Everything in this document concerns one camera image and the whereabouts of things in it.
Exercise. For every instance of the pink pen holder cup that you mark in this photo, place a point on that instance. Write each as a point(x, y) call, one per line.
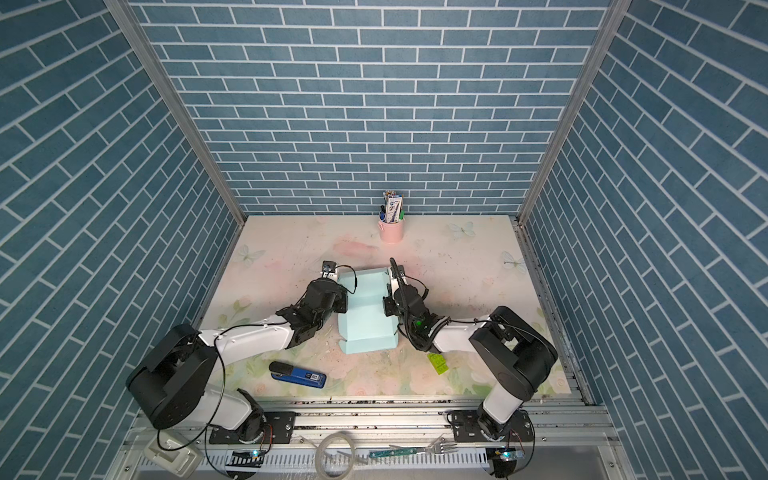
point(391, 233)

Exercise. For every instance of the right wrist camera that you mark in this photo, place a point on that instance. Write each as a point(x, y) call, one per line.
point(396, 274)

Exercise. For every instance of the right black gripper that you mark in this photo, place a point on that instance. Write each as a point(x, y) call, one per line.
point(389, 301)

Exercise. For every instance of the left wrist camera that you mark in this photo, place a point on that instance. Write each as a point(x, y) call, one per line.
point(329, 270)

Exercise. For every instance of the white plastic holder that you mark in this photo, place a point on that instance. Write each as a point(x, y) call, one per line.
point(168, 452)

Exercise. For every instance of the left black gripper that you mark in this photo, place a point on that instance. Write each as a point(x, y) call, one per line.
point(342, 295)

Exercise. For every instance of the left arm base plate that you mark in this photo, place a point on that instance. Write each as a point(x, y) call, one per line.
point(268, 428)

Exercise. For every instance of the green plastic block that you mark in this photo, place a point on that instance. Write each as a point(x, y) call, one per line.
point(438, 362)

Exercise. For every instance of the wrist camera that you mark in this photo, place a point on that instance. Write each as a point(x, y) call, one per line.
point(396, 274)
point(329, 270)

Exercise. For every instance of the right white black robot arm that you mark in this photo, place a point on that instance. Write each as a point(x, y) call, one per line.
point(518, 356)

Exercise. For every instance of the green handled tool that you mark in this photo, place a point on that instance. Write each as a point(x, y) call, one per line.
point(390, 453)

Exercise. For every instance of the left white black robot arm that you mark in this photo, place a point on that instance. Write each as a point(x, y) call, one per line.
point(172, 383)

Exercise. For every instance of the blue black stapler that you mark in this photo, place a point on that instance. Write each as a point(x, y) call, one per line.
point(287, 373)

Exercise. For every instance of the aluminium frame rail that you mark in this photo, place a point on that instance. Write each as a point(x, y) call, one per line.
point(379, 423)

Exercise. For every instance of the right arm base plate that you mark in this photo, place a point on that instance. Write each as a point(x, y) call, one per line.
point(469, 426)

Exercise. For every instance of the metal fork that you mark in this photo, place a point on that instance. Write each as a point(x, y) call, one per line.
point(439, 446)

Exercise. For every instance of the light blue paper box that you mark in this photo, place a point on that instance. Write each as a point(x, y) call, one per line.
point(365, 327)

